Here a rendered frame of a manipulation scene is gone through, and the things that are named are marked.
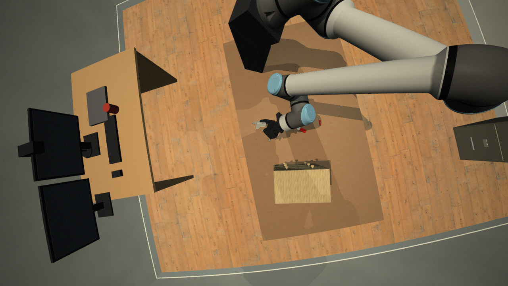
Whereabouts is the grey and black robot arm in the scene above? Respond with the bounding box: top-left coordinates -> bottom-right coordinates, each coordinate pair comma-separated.
256,0 -> 508,131

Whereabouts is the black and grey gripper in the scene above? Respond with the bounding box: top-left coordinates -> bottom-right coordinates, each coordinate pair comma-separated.
252,119 -> 284,140

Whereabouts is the brown wooden chest of drawers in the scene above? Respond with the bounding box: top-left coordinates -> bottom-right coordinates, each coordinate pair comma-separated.
273,164 -> 331,204

